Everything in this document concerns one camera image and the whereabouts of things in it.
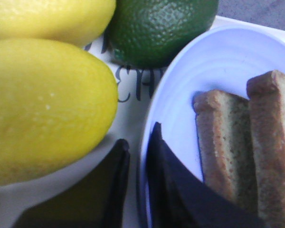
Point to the bread slice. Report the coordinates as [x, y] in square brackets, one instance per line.
[267, 114]
[225, 144]

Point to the green lime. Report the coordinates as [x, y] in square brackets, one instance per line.
[150, 33]

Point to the front yellow lemon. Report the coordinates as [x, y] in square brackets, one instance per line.
[57, 103]

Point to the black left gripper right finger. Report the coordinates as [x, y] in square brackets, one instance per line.
[179, 200]

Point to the yellow lemon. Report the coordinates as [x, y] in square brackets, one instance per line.
[78, 22]
[57, 103]

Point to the rear yellow lemon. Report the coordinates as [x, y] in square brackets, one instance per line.
[78, 22]

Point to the light blue plate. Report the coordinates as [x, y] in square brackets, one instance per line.
[223, 58]

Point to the white serving tray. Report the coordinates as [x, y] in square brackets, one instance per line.
[136, 89]

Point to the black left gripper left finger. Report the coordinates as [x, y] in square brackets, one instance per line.
[96, 201]

